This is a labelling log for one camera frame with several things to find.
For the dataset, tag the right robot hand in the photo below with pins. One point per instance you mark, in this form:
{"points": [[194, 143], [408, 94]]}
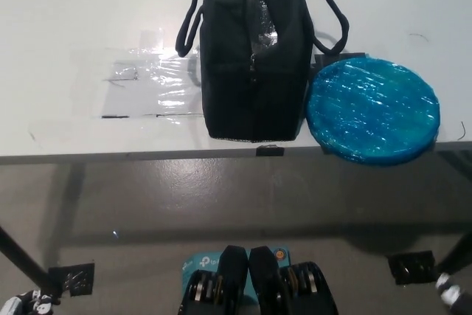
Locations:
{"points": [[451, 294]]}

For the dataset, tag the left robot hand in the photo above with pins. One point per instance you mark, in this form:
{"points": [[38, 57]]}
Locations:
{"points": [[29, 304]]}

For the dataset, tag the blue plastic-wrapped plate stack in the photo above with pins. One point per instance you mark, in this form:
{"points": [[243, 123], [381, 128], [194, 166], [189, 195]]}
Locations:
{"points": [[372, 108]]}

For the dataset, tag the black robot body blocks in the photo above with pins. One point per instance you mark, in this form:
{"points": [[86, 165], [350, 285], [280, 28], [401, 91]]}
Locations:
{"points": [[265, 278]]}

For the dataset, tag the black fabric tote bag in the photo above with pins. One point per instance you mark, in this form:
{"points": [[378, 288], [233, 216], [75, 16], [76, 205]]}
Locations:
{"points": [[228, 71]]}

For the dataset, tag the black table leg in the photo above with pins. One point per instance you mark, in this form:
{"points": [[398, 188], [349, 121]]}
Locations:
{"points": [[457, 252], [22, 256]]}

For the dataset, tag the black floor tape patch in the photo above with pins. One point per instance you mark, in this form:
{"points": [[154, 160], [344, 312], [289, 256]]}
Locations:
{"points": [[413, 268], [72, 280]]}

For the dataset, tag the teal tp-link box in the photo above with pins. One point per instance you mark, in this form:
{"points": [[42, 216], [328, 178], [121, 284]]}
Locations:
{"points": [[201, 261]]}

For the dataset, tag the small black tape strip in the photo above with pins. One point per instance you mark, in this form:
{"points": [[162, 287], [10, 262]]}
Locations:
{"points": [[270, 150]]}

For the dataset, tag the clear plastic sheet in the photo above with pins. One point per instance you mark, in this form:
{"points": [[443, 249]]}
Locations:
{"points": [[147, 82]]}

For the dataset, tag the large black tape patch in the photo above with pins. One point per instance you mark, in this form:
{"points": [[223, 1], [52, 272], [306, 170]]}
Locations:
{"points": [[324, 59]]}

